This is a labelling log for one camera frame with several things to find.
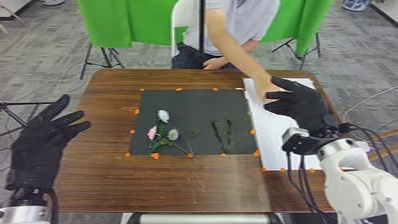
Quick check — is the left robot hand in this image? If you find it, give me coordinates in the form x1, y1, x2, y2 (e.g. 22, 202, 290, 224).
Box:
4, 94, 95, 193

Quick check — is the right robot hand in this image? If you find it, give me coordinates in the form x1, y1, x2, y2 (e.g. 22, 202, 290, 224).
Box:
263, 75, 342, 133

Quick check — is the dark mat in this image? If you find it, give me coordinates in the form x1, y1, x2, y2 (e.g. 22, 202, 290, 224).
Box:
128, 88, 262, 157

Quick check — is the person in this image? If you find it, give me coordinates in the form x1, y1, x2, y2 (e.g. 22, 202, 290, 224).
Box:
169, 0, 286, 104

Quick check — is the white sheet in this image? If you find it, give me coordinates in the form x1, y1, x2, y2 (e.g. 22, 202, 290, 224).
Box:
242, 77, 326, 172

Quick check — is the green sprig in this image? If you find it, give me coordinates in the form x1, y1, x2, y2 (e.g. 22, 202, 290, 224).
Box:
210, 120, 230, 153
189, 127, 205, 145
224, 119, 237, 152

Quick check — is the black tripod stand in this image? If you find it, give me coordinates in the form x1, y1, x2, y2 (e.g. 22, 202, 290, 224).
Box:
270, 32, 326, 70
79, 43, 128, 80

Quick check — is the white flower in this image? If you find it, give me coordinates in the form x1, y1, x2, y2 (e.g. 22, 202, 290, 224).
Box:
155, 109, 175, 125

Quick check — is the blue flower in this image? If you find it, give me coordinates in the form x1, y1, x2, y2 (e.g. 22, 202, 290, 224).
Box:
164, 128, 196, 156

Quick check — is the black stand pole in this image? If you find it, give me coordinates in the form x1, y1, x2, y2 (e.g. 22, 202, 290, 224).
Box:
198, 0, 208, 54

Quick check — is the blue and white vase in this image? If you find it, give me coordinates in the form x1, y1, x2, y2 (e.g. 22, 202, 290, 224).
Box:
342, 0, 374, 13

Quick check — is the pale grey bar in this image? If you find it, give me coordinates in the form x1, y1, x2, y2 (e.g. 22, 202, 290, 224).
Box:
121, 212, 285, 224

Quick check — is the black cable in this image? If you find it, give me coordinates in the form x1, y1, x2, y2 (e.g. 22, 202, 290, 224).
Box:
338, 122, 397, 173
285, 150, 336, 224

